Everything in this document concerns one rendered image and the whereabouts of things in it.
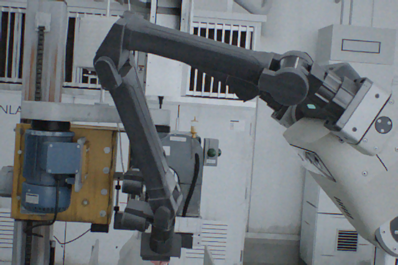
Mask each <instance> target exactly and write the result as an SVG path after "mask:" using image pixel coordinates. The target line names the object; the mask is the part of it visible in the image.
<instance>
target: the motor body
mask: <svg viewBox="0 0 398 265"><path fill-rule="evenodd" d="M25 133H26V135H25V143H24V163H23V174H22V176H23V177H24V178H25V179H26V181H25V182H23V183H22V205H23V207H24V208H25V209H26V210H28V211H30V212H36V213H55V202H56V191H57V189H56V180H55V179H54V175H55V174H48V173H46V171H44V170H42V169H41V168H40V162H41V152H42V143H43V142H44V141H50V142H73V137H74V136H75V132H73V131H62V130H54V131H48V130H47V129H26V131H25ZM64 175H66V176H68V175H69V174H62V180H61V181H60V186H59V194H58V211H57V213H61V212H64V211H67V210H68V208H69V207H70V205H71V199H72V184H67V183H63V176H64Z"/></svg>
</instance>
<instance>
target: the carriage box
mask: <svg viewBox="0 0 398 265"><path fill-rule="evenodd" d="M26 129H35V128H32V127H31V124H24V123H16V127H14V128H13V132H15V139H14V160H13V171H12V193H11V214H10V219H24V220H46V221H53V218H54V213H47V214H46V215H36V214H23V213H21V199H22V183H23V182H25V181H26V179H25V178H24V177H23V176H22V174H23V163H24V143H25V131H26ZM117 130H118V127H117V128H116V127H108V126H99V125H89V124H72V123H71V129H70V130H67V131H73V132H75V136H74V137H73V142H78V139H79V138H80V137H82V136H85V137H86V140H85V142H86V141H90V159H89V171H88V179H87V180H86V182H85V183H84V184H83V186H82V188H81V190H80V191H79V192H75V184H72V199H71V205H70V207H69V208H68V210H67V211H64V212H61V213H57V218H56V221H68V222H80V223H102V224H109V225H110V223H111V218H112V215H113V205H114V186H115V181H113V177H114V174H115V171H116V167H117V158H118V139H119V133H118V132H116V131H117Z"/></svg>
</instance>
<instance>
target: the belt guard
mask: <svg viewBox="0 0 398 265"><path fill-rule="evenodd" d="M150 112H151V115H152V118H153V120H154V124H156V125H170V118H171V110H169V109H154V108H150ZM22 118H29V119H43V120H52V121H81V122H99V123H122V121H121V118H120V116H119V113H118V111H117V108H116V107H115V106H99V105H83V104H73V103H53V102H43V101H23V102H22Z"/></svg>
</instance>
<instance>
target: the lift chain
mask: <svg viewBox="0 0 398 265"><path fill-rule="evenodd" d="M44 30H45V29H44V28H41V27H39V33H38V44H37V65H36V76H35V79H36V81H35V99H34V101H41V100H40V98H41V89H42V69H43V59H44V52H43V51H44V39H45V32H44ZM40 31H43V32H40ZM40 35H42V36H43V37H39V36H40ZM40 40H42V42H40ZM39 45H43V46H42V47H39ZM39 50H42V52H39ZM38 55H41V57H39V56H38ZM39 60H42V61H40V62H39ZM38 65H42V66H38ZM38 69H40V71H38ZM37 74H40V76H37ZM37 79H40V81H37ZM37 84H40V85H37ZM37 88H38V89H39V90H37ZM36 93H39V95H36ZM36 98H38V100H37V99H36ZM30 221H31V223H29V222H30ZM27 222H28V223H27V228H28V226H32V225H33V220H27ZM28 236H30V238H28ZM28 241H30V242H28ZM27 245H30V247H28V246H27ZM31 248H32V235H29V234H26V246H25V250H26V251H25V265H26V264H28V265H30V259H31ZM27 250H29V251H27ZM27 255H29V256H27ZM27 259H29V261H27Z"/></svg>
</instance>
